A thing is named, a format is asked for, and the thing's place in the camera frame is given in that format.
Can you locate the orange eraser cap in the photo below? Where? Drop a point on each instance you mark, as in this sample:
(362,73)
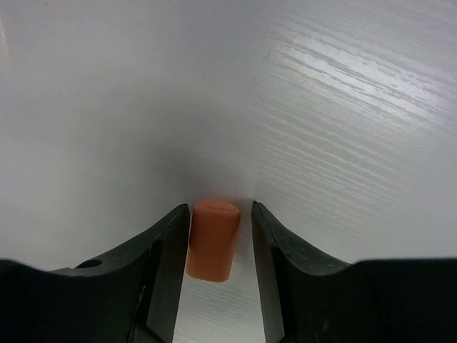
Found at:
(212,240)

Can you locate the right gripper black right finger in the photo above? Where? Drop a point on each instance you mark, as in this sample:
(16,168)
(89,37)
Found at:
(307,295)

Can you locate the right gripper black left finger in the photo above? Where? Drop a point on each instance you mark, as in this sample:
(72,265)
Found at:
(130,293)

